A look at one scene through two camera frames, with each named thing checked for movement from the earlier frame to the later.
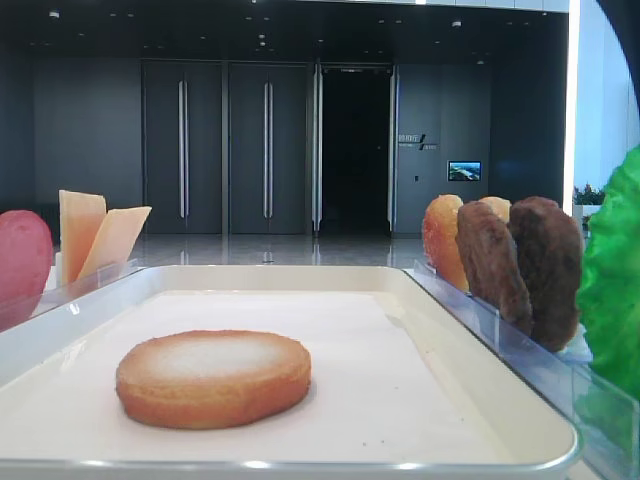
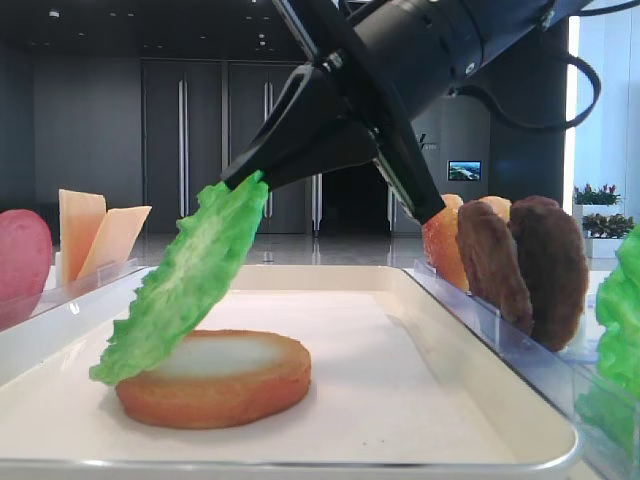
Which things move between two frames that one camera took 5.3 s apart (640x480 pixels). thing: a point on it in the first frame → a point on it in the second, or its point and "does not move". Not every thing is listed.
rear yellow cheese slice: [80, 217] does not move
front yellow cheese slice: [115, 240] does not move
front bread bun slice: [440, 224] does not move
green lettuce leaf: [608, 286] → [150, 316]
